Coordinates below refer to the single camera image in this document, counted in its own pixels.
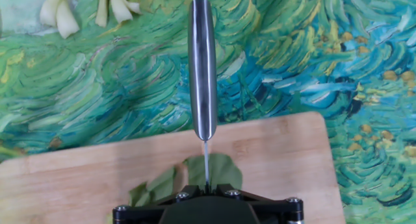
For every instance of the wooden cutting board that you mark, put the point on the wooden cutting board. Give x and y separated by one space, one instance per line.
292 152

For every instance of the painted landscape tablecloth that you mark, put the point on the painted landscape tablecloth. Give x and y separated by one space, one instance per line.
97 87

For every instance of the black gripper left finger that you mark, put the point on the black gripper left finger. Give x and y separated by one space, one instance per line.
152 206

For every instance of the spare green pakchoi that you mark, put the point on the spare green pakchoi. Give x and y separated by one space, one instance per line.
102 9
60 13
120 6

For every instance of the steel cleaver knife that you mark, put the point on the steel cleaver knife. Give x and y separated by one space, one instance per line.
202 71

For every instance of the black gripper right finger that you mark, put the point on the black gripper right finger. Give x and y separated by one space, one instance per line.
273 207

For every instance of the cut pakchoi leaf piece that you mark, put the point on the cut pakchoi leaf piece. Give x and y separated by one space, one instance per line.
162 185

